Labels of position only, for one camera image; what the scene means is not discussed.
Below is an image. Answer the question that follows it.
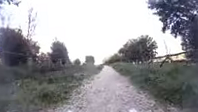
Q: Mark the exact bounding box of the dark bushy tree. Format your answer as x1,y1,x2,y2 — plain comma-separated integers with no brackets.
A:
0,23,43,69

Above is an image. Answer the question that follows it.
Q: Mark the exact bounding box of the large dark leafy tree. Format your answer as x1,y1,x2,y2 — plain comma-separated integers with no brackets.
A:
146,0,198,57

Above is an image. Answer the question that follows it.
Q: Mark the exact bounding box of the small distant tree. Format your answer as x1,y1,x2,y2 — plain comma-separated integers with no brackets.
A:
83,54,97,67

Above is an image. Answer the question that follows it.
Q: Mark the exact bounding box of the clump of green trees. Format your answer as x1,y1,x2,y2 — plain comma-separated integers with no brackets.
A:
101,33,160,67

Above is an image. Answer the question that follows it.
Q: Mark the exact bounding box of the thin bare tree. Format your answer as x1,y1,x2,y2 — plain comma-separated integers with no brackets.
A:
22,6,41,45

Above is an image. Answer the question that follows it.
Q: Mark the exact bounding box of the dark rounded tree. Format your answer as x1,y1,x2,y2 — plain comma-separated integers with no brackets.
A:
48,38,72,67

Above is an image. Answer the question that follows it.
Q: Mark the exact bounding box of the grey gravel path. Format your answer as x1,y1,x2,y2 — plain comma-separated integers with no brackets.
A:
34,60,174,112

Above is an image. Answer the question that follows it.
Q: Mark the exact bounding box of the grass verge with weeds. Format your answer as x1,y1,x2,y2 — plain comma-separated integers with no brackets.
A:
0,60,108,112
108,55,198,112

